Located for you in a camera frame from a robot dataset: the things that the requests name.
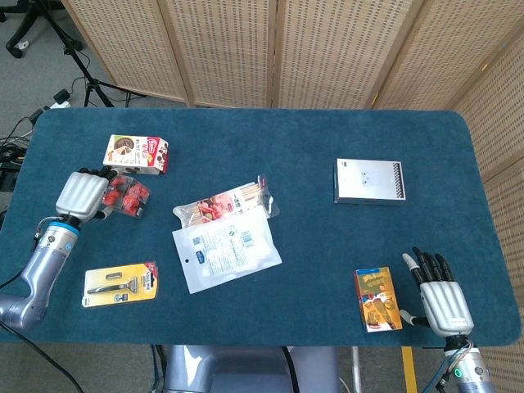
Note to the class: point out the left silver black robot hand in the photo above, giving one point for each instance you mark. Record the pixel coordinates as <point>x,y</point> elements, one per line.
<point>79,194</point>

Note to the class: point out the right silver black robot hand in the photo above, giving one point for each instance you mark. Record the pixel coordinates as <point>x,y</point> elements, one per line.
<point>446,305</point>

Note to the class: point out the transparent box red black capsules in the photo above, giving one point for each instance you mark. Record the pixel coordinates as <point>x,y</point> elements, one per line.
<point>131,196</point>

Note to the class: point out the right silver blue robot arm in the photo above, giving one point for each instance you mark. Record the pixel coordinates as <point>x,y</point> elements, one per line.
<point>466,370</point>

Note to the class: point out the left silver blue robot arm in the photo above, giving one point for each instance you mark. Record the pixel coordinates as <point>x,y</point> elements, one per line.
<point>41,270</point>

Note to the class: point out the orange snack box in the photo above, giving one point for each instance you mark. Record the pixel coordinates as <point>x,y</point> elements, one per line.
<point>378,301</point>

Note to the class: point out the chocolate pie cookie box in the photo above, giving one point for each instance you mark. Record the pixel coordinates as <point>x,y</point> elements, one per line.
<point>135,153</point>

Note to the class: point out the silver earbuds box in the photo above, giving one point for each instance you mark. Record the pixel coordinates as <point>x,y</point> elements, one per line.
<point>370,180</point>

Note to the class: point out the white power strip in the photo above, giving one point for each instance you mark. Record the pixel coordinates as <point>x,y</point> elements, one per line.
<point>60,100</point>

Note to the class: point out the yellow razor blister pack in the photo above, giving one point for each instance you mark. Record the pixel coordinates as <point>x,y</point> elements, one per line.
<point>120,284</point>

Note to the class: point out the metal table leg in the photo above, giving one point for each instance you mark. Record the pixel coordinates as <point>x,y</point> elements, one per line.
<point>356,368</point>

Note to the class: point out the black tripod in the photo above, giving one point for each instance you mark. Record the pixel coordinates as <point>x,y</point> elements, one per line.
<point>88,78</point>

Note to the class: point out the blue carpet table mat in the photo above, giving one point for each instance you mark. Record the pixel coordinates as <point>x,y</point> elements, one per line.
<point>311,245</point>

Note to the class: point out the white resealable pouch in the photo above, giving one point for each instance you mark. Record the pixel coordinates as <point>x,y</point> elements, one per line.
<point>227,254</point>

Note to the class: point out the black office chair base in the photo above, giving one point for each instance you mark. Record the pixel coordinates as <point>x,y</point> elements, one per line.
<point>24,32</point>

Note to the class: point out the blue grey robot torso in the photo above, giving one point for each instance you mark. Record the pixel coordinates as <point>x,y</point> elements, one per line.
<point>245,370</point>

